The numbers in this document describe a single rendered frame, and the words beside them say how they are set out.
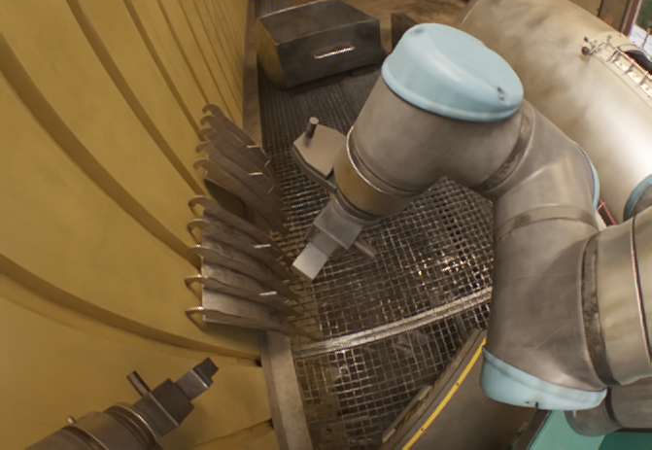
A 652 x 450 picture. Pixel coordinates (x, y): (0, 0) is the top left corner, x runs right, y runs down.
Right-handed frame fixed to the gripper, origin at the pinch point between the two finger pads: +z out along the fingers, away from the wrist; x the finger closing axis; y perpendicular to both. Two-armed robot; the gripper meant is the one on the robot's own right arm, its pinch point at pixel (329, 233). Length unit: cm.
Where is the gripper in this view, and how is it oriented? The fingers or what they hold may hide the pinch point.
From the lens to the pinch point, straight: 44.1
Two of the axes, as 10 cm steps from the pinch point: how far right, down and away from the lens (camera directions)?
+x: 5.4, -6.8, 4.9
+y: 8.0, 6.0, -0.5
